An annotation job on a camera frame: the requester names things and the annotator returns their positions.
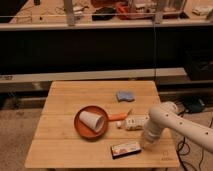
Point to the orange plate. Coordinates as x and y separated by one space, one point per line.
85 131

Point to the black power adapter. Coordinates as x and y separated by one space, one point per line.
194 105

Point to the blue sponge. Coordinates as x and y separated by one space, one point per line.
125 96

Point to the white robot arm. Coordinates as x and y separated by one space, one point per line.
164 115

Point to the orange carrot toy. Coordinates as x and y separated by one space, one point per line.
120 116

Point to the wooden table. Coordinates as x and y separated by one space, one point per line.
56 144

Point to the grey metal shelf post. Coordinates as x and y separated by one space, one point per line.
68 6

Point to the white paper cup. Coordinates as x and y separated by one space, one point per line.
93 121

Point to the black eraser box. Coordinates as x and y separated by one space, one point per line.
125 149

